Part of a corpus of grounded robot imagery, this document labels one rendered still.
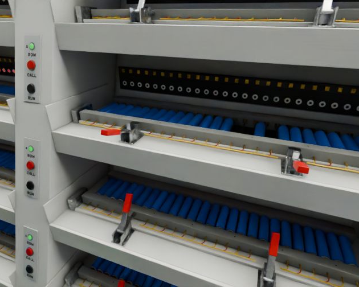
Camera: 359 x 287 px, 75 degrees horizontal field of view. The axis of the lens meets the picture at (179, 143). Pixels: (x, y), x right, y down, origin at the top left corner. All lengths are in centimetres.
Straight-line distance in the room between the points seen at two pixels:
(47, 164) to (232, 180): 36
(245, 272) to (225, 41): 37
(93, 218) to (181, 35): 40
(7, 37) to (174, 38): 35
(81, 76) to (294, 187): 45
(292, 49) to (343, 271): 35
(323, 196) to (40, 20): 54
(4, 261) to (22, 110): 43
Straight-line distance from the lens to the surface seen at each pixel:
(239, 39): 36
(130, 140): 41
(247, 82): 51
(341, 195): 38
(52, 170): 54
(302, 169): 30
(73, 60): 54
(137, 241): 49
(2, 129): 63
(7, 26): 60
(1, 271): 80
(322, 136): 47
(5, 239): 84
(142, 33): 41
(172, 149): 39
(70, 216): 58
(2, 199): 70
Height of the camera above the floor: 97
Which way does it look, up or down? 10 degrees down
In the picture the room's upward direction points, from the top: 7 degrees clockwise
